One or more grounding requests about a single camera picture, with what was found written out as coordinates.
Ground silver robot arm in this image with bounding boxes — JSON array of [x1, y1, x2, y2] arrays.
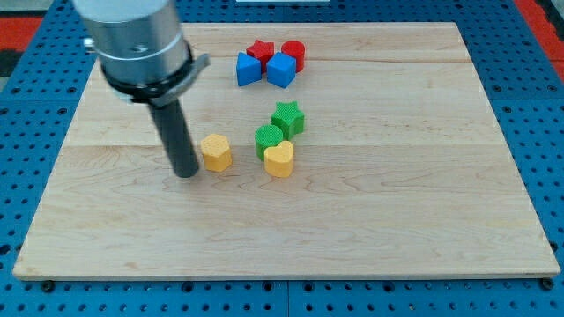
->
[[72, 0, 210, 107]]

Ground yellow heart block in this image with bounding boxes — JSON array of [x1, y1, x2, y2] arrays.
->
[[263, 141, 294, 178]]

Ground green star block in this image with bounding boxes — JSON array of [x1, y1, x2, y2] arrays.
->
[[271, 101, 305, 141]]

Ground red star block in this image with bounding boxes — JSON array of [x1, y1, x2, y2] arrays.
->
[[246, 40, 274, 73]]

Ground green cylinder block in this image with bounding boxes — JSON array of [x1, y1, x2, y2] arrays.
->
[[255, 124, 284, 161]]

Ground light wooden board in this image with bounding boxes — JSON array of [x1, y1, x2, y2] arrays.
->
[[13, 22, 560, 281]]

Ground yellow hexagon block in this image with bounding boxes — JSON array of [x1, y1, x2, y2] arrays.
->
[[200, 134, 233, 172]]

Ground blue cube block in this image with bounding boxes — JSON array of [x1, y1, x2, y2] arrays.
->
[[266, 52, 296, 88]]

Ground blue triangle block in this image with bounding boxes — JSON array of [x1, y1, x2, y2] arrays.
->
[[235, 52, 262, 86]]

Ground red cylinder block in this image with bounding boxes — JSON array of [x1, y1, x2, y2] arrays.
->
[[281, 40, 306, 73]]

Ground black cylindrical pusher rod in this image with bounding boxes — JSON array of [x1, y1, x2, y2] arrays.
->
[[148, 100, 199, 178]]

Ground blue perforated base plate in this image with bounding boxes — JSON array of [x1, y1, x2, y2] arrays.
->
[[1, 0, 563, 316]]

